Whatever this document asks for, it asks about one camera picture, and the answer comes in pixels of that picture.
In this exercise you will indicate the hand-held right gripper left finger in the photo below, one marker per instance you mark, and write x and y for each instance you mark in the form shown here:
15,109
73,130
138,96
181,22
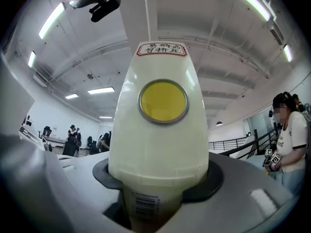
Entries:
82,193

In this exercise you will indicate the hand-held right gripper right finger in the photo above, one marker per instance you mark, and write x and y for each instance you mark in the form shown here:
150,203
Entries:
243,193

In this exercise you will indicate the black metal railing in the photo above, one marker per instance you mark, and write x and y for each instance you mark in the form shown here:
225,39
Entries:
243,147

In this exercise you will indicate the black office chair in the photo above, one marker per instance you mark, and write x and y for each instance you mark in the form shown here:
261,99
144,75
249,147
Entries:
90,141
46,131

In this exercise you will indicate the thin black balcony railing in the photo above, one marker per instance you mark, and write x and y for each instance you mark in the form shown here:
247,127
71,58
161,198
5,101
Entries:
228,140

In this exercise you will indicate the black pendant lamp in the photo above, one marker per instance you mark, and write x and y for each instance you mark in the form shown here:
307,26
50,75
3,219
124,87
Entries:
219,123

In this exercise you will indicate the flat ceiling panel light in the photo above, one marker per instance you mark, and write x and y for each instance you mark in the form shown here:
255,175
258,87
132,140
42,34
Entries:
71,96
100,90
105,117

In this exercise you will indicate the round ceiling smoke detector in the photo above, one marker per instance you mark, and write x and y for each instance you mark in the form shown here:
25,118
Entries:
90,76

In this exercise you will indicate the long ceiling tube light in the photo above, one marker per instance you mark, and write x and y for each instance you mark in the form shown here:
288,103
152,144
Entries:
31,59
51,21
288,53
250,1

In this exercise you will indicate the white ceiling air conditioner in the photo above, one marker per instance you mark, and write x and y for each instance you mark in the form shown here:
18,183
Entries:
275,34

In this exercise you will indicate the person's glasses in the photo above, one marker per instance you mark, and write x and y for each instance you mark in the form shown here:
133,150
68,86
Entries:
77,2

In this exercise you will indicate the black head-mounted camera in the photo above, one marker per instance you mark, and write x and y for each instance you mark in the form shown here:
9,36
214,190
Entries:
104,8

